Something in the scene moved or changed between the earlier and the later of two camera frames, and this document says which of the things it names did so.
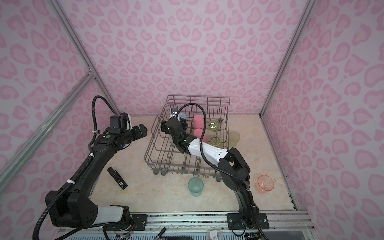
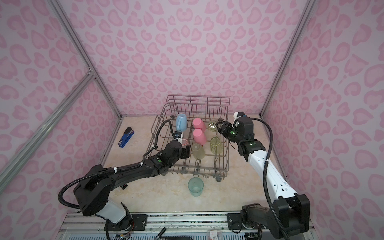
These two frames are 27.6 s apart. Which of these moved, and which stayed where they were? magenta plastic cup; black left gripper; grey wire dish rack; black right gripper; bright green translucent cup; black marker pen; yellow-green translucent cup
Moved: black right gripper; black left gripper
Stayed: yellow-green translucent cup; magenta plastic cup; black marker pen; grey wire dish rack; bright green translucent cup
